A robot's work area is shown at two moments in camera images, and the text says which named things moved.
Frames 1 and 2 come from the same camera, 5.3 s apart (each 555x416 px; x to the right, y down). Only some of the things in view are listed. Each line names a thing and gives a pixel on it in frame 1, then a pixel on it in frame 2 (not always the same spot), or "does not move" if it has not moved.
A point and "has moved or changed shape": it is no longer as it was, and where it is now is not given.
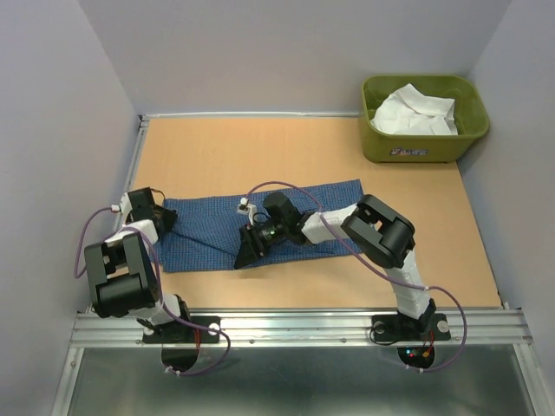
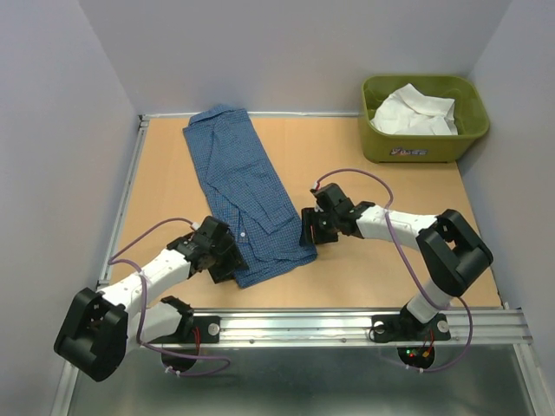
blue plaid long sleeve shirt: (208, 224) has moved or changed shape
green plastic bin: (471, 112) does not move
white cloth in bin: (408, 111) does not move
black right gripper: (251, 247) → (309, 218)
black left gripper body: (167, 217) → (215, 250)
